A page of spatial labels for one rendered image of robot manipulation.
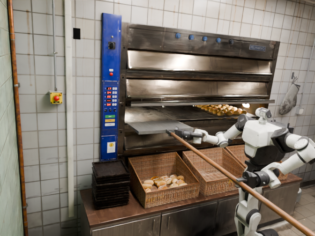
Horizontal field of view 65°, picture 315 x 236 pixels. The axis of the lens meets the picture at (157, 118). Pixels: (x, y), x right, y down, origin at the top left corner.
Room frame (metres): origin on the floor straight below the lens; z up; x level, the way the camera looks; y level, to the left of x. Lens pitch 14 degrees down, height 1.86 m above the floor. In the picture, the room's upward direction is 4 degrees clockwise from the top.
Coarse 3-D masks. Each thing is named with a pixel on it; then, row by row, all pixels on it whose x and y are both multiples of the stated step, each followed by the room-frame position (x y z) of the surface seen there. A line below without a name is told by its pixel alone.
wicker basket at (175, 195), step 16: (128, 160) 2.24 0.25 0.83; (144, 160) 2.33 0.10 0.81; (176, 160) 2.48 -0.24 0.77; (144, 176) 2.29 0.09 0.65; (160, 176) 2.36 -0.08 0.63; (192, 176) 2.20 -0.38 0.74; (144, 192) 1.87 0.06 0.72; (160, 192) 1.91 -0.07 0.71; (176, 192) 1.98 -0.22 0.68; (192, 192) 2.07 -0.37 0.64
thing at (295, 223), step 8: (176, 136) 1.97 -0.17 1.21; (184, 144) 1.84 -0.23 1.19; (200, 152) 1.66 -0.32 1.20; (208, 160) 1.55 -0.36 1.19; (216, 168) 1.46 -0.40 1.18; (232, 176) 1.34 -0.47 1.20; (240, 184) 1.26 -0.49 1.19; (248, 192) 1.20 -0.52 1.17; (256, 192) 1.17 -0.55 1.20; (264, 200) 1.11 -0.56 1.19; (272, 208) 1.06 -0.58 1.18; (280, 216) 1.02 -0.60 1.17; (288, 216) 0.99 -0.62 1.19; (296, 224) 0.94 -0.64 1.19; (304, 232) 0.91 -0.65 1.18; (312, 232) 0.89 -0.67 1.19
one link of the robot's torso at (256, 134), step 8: (248, 120) 1.92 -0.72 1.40; (256, 120) 1.94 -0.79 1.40; (272, 120) 1.98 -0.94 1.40; (248, 128) 1.85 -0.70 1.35; (256, 128) 1.79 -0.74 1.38; (264, 128) 1.73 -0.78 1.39; (272, 128) 1.74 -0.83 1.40; (280, 128) 1.76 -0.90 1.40; (288, 128) 1.74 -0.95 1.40; (248, 136) 1.83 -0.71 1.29; (256, 136) 1.75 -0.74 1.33; (264, 136) 1.71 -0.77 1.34; (248, 144) 1.83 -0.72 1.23; (256, 144) 1.73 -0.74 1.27; (264, 144) 1.70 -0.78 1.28; (272, 144) 1.71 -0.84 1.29; (248, 152) 1.82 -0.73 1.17; (256, 152) 1.75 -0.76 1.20; (264, 152) 1.72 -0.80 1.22; (272, 152) 1.74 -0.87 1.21; (256, 160) 1.75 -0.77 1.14; (264, 160) 1.74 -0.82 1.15; (272, 160) 1.76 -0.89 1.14; (280, 160) 1.81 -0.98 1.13
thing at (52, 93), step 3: (51, 90) 1.99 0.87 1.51; (57, 90) 2.01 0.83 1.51; (60, 90) 2.02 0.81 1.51; (51, 93) 1.93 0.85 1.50; (54, 93) 1.94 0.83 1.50; (57, 93) 1.95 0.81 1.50; (60, 93) 1.96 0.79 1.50; (51, 96) 1.93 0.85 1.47; (60, 96) 1.96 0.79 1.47; (51, 99) 1.93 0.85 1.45; (60, 99) 1.96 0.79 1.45; (51, 102) 1.93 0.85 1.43; (54, 102) 1.94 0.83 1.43; (57, 102) 1.95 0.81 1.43; (60, 102) 1.96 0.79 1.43
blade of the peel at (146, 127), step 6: (168, 120) 2.54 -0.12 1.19; (174, 120) 2.56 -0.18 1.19; (132, 126) 2.20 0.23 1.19; (138, 126) 2.25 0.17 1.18; (144, 126) 2.26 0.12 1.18; (150, 126) 2.28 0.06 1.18; (156, 126) 2.29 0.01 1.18; (162, 126) 2.31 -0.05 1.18; (168, 126) 2.32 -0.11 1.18; (174, 126) 2.34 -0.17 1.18; (180, 126) 2.35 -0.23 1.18; (186, 126) 2.37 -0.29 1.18; (138, 132) 2.04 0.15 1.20; (144, 132) 2.06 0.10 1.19; (150, 132) 2.08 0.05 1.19; (156, 132) 2.10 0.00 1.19; (162, 132) 2.13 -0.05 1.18
